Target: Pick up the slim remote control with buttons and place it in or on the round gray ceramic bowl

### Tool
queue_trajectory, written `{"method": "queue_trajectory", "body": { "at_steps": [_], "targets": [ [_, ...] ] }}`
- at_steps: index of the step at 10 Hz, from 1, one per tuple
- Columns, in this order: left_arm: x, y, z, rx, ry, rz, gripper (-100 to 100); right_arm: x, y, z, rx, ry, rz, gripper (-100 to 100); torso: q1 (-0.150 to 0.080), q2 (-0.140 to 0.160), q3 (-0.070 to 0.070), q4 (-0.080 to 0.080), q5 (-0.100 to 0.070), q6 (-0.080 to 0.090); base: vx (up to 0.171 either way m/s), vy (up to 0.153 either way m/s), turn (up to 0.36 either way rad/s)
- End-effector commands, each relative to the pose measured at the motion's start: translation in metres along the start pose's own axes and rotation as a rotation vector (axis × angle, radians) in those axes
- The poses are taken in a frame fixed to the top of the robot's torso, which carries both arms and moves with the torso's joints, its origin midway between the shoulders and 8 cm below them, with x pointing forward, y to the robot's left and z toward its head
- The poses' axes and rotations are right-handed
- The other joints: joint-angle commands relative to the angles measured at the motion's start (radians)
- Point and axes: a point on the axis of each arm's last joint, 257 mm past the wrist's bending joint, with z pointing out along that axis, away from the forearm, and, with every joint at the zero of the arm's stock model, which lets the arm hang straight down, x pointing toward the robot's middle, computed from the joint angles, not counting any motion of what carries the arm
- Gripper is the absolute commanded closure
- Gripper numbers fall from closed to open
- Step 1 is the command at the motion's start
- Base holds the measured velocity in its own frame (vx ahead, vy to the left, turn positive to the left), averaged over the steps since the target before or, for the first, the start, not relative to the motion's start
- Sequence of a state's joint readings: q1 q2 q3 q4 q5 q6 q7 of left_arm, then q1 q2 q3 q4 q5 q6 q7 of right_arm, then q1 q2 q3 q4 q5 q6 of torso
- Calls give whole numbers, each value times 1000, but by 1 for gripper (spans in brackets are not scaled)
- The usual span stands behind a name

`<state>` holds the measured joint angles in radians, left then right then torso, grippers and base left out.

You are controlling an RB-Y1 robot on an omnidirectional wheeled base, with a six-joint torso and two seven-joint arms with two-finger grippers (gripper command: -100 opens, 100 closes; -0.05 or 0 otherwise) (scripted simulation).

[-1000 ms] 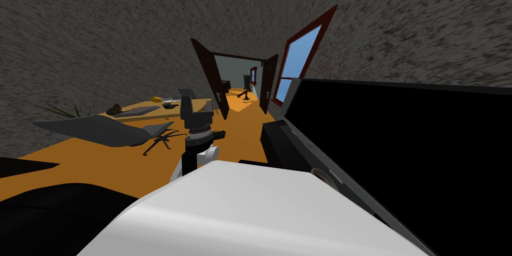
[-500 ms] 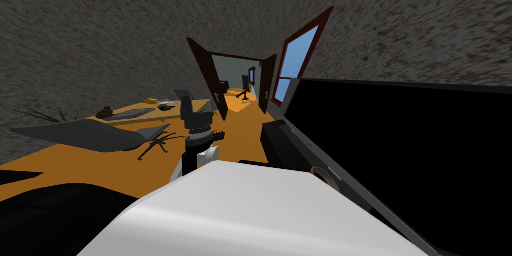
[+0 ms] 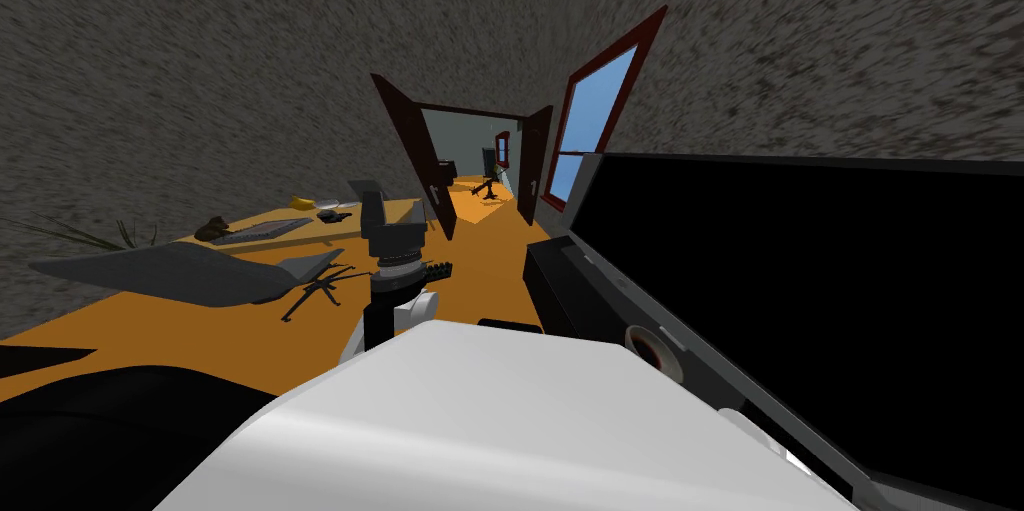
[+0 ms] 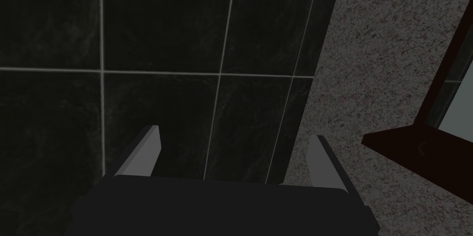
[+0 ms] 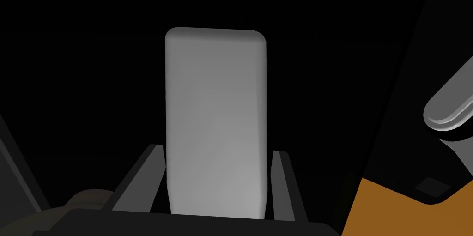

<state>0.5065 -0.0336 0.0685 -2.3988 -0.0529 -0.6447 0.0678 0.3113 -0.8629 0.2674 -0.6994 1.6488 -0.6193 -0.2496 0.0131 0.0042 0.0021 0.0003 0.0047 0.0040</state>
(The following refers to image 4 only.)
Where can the dark wooden framed window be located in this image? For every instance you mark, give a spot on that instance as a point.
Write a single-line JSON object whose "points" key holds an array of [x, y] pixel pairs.
{"points": [[436, 154]]}

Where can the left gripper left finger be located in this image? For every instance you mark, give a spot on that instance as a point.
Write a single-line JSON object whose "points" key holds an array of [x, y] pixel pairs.
{"points": [[142, 156]]}

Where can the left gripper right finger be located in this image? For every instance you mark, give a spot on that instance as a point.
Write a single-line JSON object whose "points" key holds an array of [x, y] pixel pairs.
{"points": [[323, 165]]}

